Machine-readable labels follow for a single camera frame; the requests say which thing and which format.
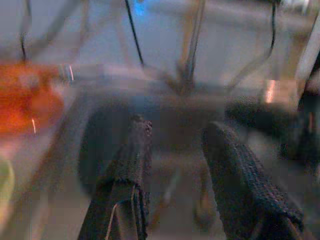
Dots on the orange plastic bowl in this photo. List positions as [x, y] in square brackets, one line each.
[22, 100]

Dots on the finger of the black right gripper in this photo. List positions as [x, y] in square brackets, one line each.
[260, 115]

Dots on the stainless steel sink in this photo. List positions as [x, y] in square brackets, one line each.
[180, 150]

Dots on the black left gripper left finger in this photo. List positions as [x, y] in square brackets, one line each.
[130, 162]

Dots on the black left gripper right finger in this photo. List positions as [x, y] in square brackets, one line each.
[240, 170]

